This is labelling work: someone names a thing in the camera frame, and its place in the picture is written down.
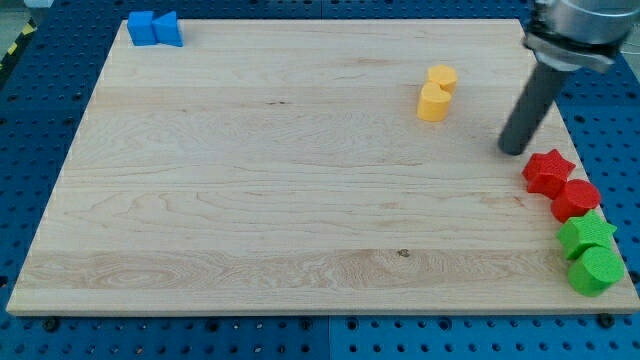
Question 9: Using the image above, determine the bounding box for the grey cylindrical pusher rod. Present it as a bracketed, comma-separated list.
[498, 63, 571, 155]

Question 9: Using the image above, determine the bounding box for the red star block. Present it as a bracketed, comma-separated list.
[521, 149, 576, 200]

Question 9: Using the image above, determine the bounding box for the red circle block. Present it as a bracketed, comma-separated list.
[550, 179, 601, 223]

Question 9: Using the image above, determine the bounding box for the green star block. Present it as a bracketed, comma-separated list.
[556, 210, 617, 260]

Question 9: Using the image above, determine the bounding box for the green circle block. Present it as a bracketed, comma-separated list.
[568, 247, 625, 297]

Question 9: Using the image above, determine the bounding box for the yellow hexagon block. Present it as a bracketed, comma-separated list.
[427, 64, 458, 95]

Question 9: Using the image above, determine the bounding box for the yellow heart block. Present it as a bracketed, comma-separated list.
[416, 82, 452, 122]

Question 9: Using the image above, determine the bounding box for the light wooden board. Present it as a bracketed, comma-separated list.
[7, 19, 639, 316]

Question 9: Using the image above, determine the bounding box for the blue triangle block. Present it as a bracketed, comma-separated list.
[151, 11, 183, 47]

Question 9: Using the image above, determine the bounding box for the blue cube block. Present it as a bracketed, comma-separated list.
[127, 11, 157, 46]

